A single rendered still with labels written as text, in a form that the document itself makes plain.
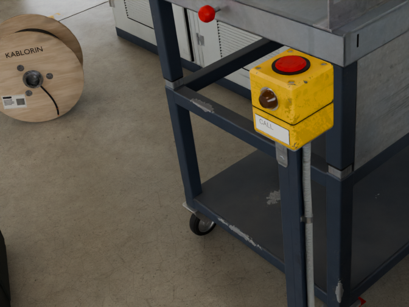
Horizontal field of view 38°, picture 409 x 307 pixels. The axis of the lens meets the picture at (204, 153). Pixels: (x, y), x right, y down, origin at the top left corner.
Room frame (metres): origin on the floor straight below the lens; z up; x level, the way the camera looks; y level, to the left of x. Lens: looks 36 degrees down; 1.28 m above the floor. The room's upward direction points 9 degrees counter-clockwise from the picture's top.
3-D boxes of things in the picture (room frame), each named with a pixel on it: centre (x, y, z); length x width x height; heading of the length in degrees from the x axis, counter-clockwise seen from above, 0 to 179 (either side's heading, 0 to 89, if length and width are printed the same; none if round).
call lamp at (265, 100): (0.66, -0.09, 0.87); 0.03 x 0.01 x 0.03; 34
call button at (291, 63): (0.69, -0.13, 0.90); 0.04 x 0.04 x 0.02
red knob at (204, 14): (1.10, -0.05, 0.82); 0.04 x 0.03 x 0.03; 124
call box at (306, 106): (0.69, -0.13, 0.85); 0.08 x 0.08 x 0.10; 34
